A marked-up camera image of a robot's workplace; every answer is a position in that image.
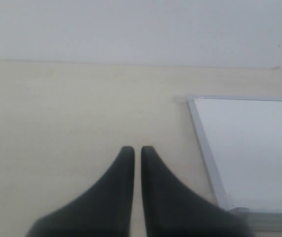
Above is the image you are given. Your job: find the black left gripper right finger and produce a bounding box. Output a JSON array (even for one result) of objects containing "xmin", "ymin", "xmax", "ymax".
[{"xmin": 141, "ymin": 146, "xmax": 254, "ymax": 237}]

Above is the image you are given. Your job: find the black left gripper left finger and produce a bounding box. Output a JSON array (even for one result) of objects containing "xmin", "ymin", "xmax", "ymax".
[{"xmin": 27, "ymin": 146, "xmax": 135, "ymax": 237}]

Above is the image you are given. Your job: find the white aluminium-framed whiteboard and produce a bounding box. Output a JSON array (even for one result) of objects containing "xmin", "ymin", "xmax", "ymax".
[{"xmin": 185, "ymin": 93, "xmax": 282, "ymax": 219}]

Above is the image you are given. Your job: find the clear tape front left corner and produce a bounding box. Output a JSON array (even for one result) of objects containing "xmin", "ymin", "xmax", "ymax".
[{"xmin": 215, "ymin": 193, "xmax": 234, "ymax": 210}]

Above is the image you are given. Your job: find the clear tape corner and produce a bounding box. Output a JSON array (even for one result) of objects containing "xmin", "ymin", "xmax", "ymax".
[
  {"xmin": 215, "ymin": 193, "xmax": 234, "ymax": 210},
  {"xmin": 174, "ymin": 95, "xmax": 204, "ymax": 103}
]

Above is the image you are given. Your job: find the clear tape rear left corner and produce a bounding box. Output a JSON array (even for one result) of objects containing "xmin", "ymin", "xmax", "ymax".
[{"xmin": 174, "ymin": 95, "xmax": 204, "ymax": 103}]

